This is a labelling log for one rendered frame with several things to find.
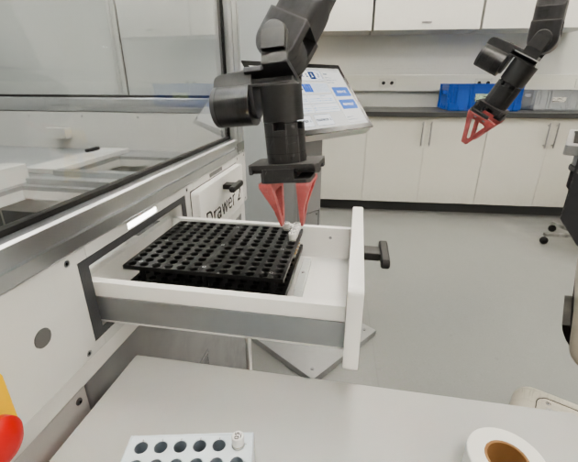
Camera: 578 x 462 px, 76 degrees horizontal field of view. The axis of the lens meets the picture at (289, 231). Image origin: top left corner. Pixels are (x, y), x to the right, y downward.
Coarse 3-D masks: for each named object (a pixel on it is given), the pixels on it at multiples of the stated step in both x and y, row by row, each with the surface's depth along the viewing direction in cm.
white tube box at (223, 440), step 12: (252, 432) 38; (132, 444) 36; (144, 444) 37; (156, 444) 36; (168, 444) 36; (180, 444) 37; (192, 444) 36; (204, 444) 37; (216, 444) 37; (228, 444) 36; (252, 444) 36; (132, 456) 35; (144, 456) 35; (156, 456) 35; (168, 456) 35; (180, 456) 35; (192, 456) 35; (204, 456) 35; (216, 456) 35; (228, 456) 35; (240, 456) 35; (252, 456) 36
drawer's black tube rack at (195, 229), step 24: (168, 240) 57; (192, 240) 58; (216, 240) 58; (240, 240) 58; (264, 240) 58; (144, 264) 51; (168, 264) 50; (192, 264) 50; (216, 264) 50; (240, 264) 51; (264, 264) 50; (216, 288) 50; (240, 288) 51; (264, 288) 50; (288, 288) 51
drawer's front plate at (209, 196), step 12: (228, 168) 93; (240, 168) 98; (216, 180) 82; (228, 180) 89; (192, 192) 73; (204, 192) 75; (216, 192) 82; (228, 192) 90; (240, 192) 99; (192, 204) 74; (204, 204) 75; (216, 204) 82; (240, 204) 100; (204, 216) 76; (216, 216) 82; (228, 216) 91
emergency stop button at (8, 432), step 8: (0, 416) 28; (8, 416) 28; (16, 416) 29; (0, 424) 27; (8, 424) 28; (16, 424) 29; (0, 432) 27; (8, 432) 28; (16, 432) 28; (0, 440) 27; (8, 440) 28; (16, 440) 28; (0, 448) 27; (8, 448) 28; (16, 448) 29; (0, 456) 27; (8, 456) 28
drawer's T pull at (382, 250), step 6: (366, 246) 53; (372, 246) 53; (384, 246) 53; (366, 252) 51; (372, 252) 51; (378, 252) 51; (384, 252) 51; (366, 258) 51; (372, 258) 51; (378, 258) 51; (384, 258) 49; (384, 264) 48
